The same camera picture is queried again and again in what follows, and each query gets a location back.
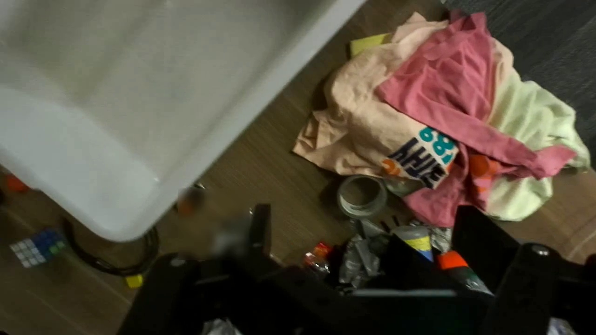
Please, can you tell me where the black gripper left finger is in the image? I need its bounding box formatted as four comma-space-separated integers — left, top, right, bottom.
117, 203, 269, 335

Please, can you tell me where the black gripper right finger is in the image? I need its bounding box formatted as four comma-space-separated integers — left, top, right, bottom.
452, 207, 596, 335

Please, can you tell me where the pale green fluffy towel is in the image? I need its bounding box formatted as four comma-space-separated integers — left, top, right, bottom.
484, 79, 590, 222

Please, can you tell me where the pink cloth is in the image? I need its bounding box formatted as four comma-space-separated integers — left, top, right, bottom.
376, 14, 577, 228

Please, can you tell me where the peach printed cloth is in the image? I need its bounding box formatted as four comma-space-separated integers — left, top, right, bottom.
290, 12, 517, 192

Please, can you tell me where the yellow cloth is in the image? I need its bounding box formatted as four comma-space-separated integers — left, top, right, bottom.
348, 34, 389, 58

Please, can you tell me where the white plastic bowl tub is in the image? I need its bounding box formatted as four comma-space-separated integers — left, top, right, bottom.
0, 0, 364, 243

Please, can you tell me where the small orange black roll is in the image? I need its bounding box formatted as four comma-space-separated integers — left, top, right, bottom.
175, 183, 210, 216

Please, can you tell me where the rubiks cube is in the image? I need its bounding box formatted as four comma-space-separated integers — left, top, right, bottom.
9, 231, 65, 269

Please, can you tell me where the white tape roll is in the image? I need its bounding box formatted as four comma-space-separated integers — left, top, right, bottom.
337, 176, 387, 218

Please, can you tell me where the black cable ring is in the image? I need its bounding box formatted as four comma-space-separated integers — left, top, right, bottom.
59, 213, 160, 278

